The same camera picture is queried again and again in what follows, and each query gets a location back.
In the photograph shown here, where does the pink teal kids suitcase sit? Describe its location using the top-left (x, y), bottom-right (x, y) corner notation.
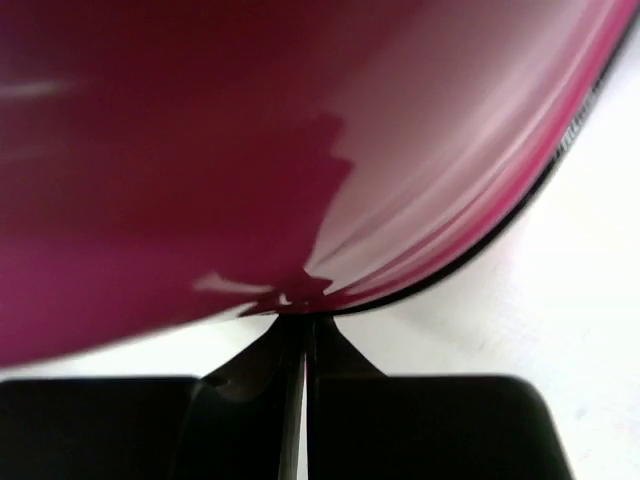
top-left (1, 1), bottom-right (639, 367)

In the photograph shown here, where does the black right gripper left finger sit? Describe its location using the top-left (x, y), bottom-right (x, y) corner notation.
top-left (174, 316), bottom-right (306, 479)

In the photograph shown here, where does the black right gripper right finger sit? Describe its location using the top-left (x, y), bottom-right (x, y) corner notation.
top-left (306, 316), bottom-right (397, 479)

